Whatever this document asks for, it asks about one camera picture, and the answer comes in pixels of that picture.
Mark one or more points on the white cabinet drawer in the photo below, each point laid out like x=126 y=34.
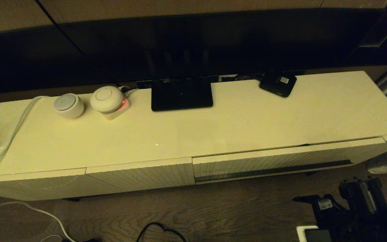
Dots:
x=247 y=164

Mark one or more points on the white round dome device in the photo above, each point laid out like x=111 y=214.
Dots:
x=106 y=99

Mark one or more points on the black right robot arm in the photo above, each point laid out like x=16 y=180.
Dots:
x=364 y=198

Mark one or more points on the white ribbed cabinet door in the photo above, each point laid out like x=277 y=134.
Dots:
x=29 y=186
x=139 y=176

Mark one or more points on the white power strip red light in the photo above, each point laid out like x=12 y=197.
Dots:
x=121 y=110

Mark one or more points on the black flat television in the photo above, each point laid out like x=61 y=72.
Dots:
x=180 y=43

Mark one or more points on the black box with white label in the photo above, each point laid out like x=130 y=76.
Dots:
x=275 y=85

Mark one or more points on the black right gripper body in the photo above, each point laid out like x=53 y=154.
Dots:
x=328 y=216

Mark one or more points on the white speaker with grey top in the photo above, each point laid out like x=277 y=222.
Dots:
x=68 y=107

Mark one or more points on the white TV cabinet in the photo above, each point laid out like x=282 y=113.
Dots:
x=146 y=134

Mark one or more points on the black television base plate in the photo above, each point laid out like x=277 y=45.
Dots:
x=181 y=95

